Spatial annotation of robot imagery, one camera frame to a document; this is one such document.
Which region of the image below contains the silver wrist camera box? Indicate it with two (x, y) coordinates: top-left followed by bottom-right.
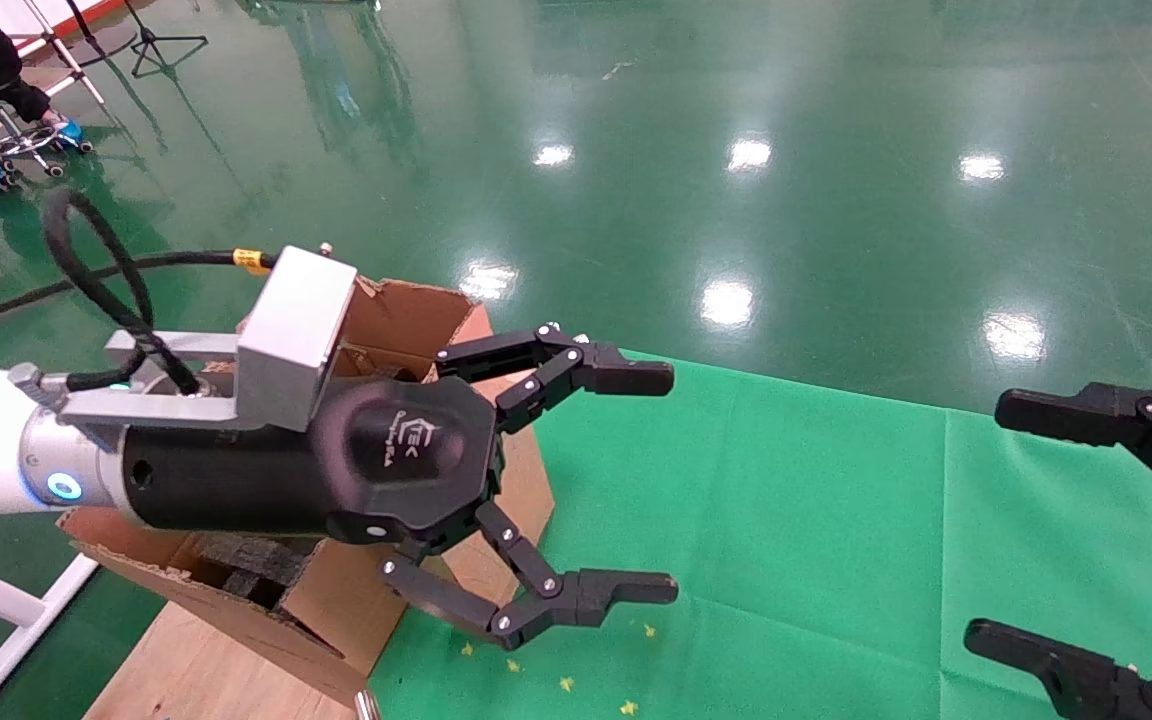
(236, 245), (359, 433)

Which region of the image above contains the white metal desk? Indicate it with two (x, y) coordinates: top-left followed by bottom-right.
(0, 0), (107, 106)

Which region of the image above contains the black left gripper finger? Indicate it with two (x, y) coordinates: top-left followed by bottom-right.
(434, 322), (675, 433)
(379, 500), (679, 651)

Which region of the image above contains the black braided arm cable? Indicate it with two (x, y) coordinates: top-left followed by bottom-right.
(0, 188), (277, 396)

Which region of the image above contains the black foam block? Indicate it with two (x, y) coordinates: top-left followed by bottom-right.
(198, 533), (312, 611)

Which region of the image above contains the black tripod stand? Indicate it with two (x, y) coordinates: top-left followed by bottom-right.
(124, 0), (209, 79)

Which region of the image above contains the chrome wheeled stool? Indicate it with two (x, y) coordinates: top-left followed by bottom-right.
(0, 98), (95, 181)

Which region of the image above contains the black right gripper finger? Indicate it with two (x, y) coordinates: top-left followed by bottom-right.
(964, 618), (1152, 720)
(994, 378), (1152, 521)

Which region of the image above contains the green table cloth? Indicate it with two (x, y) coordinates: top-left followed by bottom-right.
(366, 345), (1152, 720)

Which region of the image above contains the black pole stand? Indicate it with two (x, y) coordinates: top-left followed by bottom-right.
(64, 0), (139, 63)

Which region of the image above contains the large open cardboard carton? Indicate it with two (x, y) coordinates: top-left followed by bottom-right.
(56, 278), (485, 707)

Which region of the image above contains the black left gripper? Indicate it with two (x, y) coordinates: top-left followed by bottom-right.
(121, 380), (509, 548)

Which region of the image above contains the silver camera mount bracket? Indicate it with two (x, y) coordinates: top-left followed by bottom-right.
(56, 330), (242, 433)

